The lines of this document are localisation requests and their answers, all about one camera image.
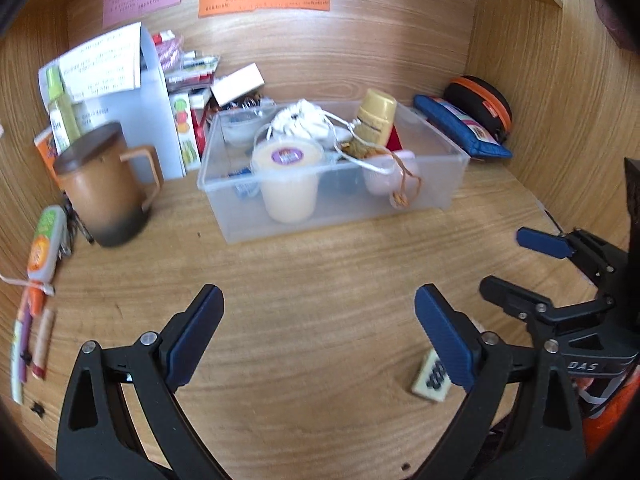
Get tan pen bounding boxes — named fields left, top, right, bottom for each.
left=31, top=308, right=56, bottom=380

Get blue patchwork pouch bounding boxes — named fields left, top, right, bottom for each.
left=412, top=94, right=513, bottom=161

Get person's right forearm orange sleeve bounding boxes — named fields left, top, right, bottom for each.
left=575, top=360, right=640, bottom=467

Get wooden desktop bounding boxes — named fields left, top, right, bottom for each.
left=0, top=160, right=626, bottom=480

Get orange pen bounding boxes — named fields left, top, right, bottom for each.
left=17, top=285, right=47, bottom=361

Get orange white carton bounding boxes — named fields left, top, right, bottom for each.
left=34, top=127, right=62, bottom=184

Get pudding cup purple label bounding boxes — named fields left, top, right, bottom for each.
left=251, top=138, right=325, bottom=223

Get brown lidded mug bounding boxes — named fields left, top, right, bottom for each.
left=52, top=121, right=165, bottom=248

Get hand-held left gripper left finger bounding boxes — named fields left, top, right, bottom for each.
left=56, top=284, right=232, bottom=480

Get pink coiled cable bag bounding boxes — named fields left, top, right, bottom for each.
left=152, top=35, right=185, bottom=64

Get white tile black dots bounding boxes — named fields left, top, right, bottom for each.
left=411, top=349, right=449, bottom=403

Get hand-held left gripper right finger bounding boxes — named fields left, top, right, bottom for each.
left=414, top=283, right=587, bottom=480

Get orange cord with charm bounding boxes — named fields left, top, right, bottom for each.
left=387, top=152, right=424, bottom=209

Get white drawstring pouch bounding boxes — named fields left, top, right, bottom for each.
left=255, top=100, right=398, bottom=172

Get clear plastic storage box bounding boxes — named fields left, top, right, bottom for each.
left=197, top=99, right=471, bottom=245

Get small white cardboard box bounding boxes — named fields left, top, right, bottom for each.
left=210, top=63, right=264, bottom=106

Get dark key bunch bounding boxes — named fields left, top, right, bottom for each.
left=60, top=205, right=94, bottom=257

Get tan squeeze bottle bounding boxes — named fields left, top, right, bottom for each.
left=345, top=88, right=397, bottom=161

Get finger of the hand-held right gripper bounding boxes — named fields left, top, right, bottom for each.
left=479, top=275, right=619, bottom=337
left=516, top=227, right=629, bottom=287

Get fruit print carton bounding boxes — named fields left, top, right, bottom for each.
left=169, top=91, right=202, bottom=171

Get green orange packet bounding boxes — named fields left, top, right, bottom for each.
left=27, top=206, right=68, bottom=281

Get black orange zip case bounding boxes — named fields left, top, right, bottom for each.
left=444, top=76, right=514, bottom=144

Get white green pen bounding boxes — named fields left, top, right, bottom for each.
left=11, top=320, right=27, bottom=406

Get small blue white packet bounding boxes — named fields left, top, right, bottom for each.
left=227, top=169, right=257, bottom=197

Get clear round container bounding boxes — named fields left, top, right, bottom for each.
left=220, top=110, right=262, bottom=147

